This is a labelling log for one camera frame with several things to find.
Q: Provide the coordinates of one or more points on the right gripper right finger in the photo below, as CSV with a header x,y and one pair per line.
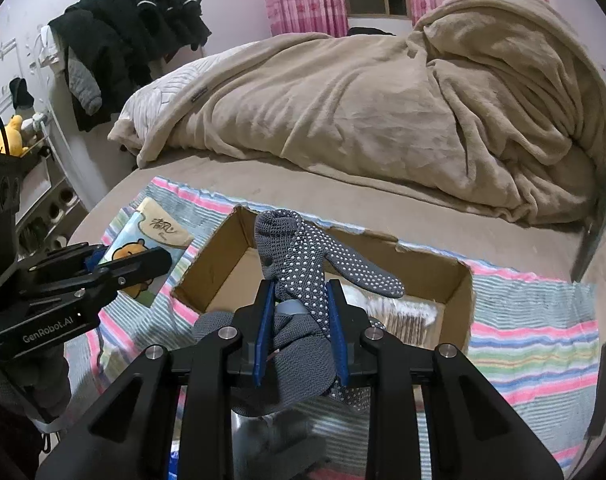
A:
x,y
347,324

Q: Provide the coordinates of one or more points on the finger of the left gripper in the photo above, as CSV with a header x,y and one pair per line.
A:
x,y
95,257
138,271

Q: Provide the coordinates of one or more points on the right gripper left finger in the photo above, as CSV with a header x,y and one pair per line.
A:
x,y
255,326

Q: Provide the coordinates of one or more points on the bear print tissue pack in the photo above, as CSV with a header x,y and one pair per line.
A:
x,y
149,227

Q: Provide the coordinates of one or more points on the grey dotted knit glove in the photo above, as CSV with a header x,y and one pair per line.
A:
x,y
293,253

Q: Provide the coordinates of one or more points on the left gloved hand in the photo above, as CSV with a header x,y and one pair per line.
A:
x,y
40,379

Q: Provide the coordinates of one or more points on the white striped socks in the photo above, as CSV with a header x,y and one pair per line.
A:
x,y
412,320

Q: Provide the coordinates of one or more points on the white shelf rack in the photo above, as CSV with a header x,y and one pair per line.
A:
x,y
50,210

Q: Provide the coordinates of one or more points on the yellow plush toy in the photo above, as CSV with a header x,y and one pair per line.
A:
x,y
11,141

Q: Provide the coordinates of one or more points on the striped towel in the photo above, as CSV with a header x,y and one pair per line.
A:
x,y
535,339

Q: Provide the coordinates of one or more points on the pile of black clothes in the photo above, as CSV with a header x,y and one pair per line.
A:
x,y
109,45

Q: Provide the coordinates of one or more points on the beige blanket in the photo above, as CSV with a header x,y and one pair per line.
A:
x,y
487,106

